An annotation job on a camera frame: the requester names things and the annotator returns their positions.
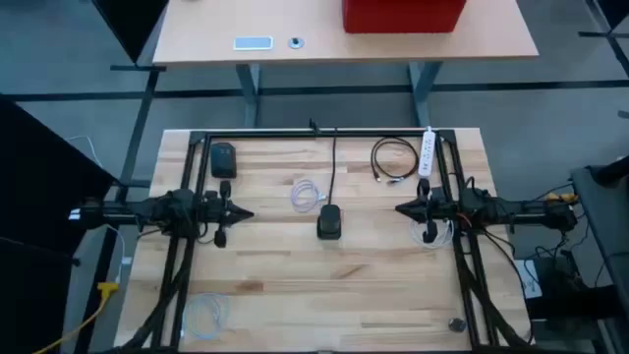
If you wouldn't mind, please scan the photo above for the white paper sheet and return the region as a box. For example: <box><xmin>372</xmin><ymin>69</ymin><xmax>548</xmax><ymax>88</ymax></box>
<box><xmin>513</xmin><ymin>258</ymin><xmax>543</xmax><ymax>300</ymax></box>

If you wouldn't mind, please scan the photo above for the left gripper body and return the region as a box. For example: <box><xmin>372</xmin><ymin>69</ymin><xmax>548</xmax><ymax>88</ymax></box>
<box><xmin>204</xmin><ymin>180</ymin><xmax>235</xmax><ymax>230</ymax></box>

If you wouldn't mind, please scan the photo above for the grey side table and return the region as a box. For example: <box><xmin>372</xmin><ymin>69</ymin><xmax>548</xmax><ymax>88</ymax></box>
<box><xmin>569</xmin><ymin>164</ymin><xmax>629</xmax><ymax>354</ymax></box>

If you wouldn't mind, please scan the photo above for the black metal stand foot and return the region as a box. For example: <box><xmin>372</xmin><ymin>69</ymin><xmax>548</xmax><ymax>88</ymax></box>
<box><xmin>577</xmin><ymin>0</ymin><xmax>629</xmax><ymax>80</ymax></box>

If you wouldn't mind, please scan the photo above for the lilac USB cable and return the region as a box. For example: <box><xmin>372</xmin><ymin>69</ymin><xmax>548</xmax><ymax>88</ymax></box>
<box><xmin>289</xmin><ymin>178</ymin><xmax>328</xmax><ymax>214</ymax></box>

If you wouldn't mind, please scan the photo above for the yellow connector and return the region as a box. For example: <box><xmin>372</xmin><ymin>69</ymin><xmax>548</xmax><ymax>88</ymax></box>
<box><xmin>544</xmin><ymin>191</ymin><xmax>580</xmax><ymax>205</ymax></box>

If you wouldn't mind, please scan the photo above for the large black partition panel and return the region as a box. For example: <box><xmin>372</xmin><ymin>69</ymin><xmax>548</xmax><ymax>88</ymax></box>
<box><xmin>0</xmin><ymin>95</ymin><xmax>118</xmax><ymax>354</ymax></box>

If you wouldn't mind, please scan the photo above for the thin white cable with plug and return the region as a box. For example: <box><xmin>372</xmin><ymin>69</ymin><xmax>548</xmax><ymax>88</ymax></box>
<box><xmin>66</xmin><ymin>134</ymin><xmax>135</xmax><ymax>285</ymax></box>

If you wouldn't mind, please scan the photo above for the yellow cable with plug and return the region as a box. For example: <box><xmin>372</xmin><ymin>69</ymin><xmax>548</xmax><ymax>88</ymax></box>
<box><xmin>31</xmin><ymin>280</ymin><xmax>121</xmax><ymax>354</ymax></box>

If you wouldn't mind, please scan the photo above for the white phone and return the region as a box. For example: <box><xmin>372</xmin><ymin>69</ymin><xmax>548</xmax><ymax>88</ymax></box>
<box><xmin>232</xmin><ymin>34</ymin><xmax>275</xmax><ymax>52</ymax></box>

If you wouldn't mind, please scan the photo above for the black aluminium table frame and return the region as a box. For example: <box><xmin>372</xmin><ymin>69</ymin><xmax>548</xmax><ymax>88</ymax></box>
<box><xmin>146</xmin><ymin>127</ymin><xmax>502</xmax><ymax>354</ymax></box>

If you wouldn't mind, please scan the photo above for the small black partition panel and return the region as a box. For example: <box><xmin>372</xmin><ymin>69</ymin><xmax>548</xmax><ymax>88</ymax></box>
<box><xmin>90</xmin><ymin>0</ymin><xmax>171</xmax><ymax>65</ymax></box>

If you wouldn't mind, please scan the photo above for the white power strip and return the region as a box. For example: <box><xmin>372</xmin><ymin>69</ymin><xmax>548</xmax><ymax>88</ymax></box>
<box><xmin>417</xmin><ymin>126</ymin><xmax>437</xmax><ymax>179</ymax></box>

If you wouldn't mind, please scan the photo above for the black sleeved cable bundle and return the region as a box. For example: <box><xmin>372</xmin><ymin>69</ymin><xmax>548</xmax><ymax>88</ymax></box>
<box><xmin>115</xmin><ymin>240</ymin><xmax>193</xmax><ymax>353</ymax></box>
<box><xmin>454</xmin><ymin>235</ymin><xmax>535</xmax><ymax>350</ymax></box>

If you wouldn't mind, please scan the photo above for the white USB cable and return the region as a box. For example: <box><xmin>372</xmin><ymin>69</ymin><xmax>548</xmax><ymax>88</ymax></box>
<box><xmin>408</xmin><ymin>218</ymin><xmax>455</xmax><ymax>250</ymax></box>

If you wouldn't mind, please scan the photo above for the black equipment box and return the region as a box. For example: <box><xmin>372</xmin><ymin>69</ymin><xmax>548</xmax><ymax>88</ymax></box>
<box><xmin>528</xmin><ymin>254</ymin><xmax>629</xmax><ymax>322</ymax></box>

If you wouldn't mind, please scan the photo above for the black power bank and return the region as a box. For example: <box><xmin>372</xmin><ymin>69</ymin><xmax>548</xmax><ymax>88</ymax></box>
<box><xmin>209</xmin><ymin>142</ymin><xmax>238</xmax><ymax>179</ymax></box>

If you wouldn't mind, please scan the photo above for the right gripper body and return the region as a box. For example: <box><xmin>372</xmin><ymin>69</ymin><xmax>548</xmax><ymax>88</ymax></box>
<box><xmin>416</xmin><ymin>178</ymin><xmax>446</xmax><ymax>224</ymax></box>

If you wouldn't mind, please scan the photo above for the light blue USB cable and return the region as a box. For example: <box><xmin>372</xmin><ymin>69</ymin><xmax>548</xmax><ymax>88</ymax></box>
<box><xmin>182</xmin><ymin>292</ymin><xmax>232</xmax><ymax>342</ymax></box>

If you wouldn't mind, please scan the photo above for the black USB cable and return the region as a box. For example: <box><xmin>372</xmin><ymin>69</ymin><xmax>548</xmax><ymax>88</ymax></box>
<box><xmin>370</xmin><ymin>136</ymin><xmax>421</xmax><ymax>186</ymax></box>

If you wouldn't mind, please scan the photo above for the red ribbed box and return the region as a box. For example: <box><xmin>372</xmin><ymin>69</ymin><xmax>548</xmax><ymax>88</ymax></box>
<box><xmin>341</xmin><ymin>0</ymin><xmax>468</xmax><ymax>34</ymax></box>

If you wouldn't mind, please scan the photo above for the black cylinder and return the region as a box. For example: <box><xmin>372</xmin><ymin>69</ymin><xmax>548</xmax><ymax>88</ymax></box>
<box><xmin>588</xmin><ymin>154</ymin><xmax>629</xmax><ymax>187</ymax></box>

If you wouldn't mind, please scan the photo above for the beige desk top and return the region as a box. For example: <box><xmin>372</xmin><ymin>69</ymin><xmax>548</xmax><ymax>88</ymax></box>
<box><xmin>150</xmin><ymin>0</ymin><xmax>541</xmax><ymax>68</ymax></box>

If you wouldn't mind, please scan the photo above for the black camera cable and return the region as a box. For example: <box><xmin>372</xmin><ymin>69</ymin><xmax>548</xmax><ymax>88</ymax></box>
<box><xmin>308</xmin><ymin>117</ymin><xmax>340</xmax><ymax>207</ymax></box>

